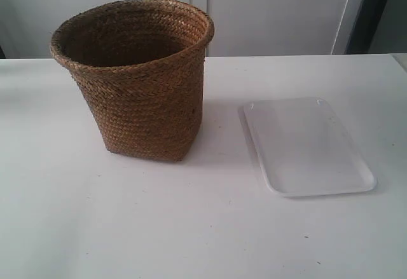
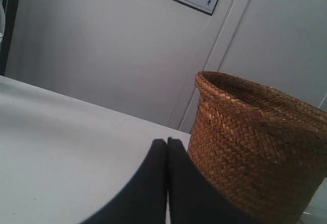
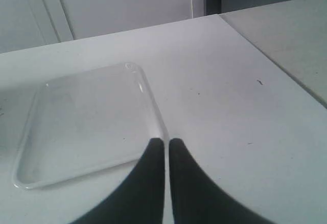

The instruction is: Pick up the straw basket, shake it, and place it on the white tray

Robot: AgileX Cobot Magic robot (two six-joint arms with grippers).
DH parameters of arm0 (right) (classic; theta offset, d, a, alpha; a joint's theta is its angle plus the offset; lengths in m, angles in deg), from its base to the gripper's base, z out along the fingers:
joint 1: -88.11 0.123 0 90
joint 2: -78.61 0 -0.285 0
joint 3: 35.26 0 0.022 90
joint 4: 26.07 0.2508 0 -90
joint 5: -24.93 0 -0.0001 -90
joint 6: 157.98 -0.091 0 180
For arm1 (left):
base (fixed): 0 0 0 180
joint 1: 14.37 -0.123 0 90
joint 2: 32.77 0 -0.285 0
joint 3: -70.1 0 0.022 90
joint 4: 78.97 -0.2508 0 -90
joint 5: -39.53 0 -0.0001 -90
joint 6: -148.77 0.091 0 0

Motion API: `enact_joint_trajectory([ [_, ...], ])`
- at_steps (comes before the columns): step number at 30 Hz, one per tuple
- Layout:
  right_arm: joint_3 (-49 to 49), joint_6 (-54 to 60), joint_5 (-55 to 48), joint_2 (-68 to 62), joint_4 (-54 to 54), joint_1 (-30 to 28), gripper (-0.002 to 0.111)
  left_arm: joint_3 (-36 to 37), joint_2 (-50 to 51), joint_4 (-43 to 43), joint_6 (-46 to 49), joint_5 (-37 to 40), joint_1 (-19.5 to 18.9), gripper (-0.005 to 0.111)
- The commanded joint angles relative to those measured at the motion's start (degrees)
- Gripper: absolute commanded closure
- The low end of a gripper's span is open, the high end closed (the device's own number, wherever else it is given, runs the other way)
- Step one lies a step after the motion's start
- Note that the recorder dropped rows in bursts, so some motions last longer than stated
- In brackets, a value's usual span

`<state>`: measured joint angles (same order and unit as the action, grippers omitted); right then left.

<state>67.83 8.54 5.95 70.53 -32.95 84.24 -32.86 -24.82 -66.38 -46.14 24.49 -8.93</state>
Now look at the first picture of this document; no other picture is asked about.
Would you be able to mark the brown woven wicker basket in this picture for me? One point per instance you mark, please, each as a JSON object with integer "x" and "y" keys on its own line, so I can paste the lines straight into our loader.
{"x": 139, "y": 65}

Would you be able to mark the white rectangular plastic tray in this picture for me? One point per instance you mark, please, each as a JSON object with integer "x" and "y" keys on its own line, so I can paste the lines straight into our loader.
{"x": 304, "y": 150}

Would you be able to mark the dark vertical frame post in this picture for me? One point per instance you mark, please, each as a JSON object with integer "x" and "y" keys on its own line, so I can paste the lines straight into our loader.
{"x": 366, "y": 23}

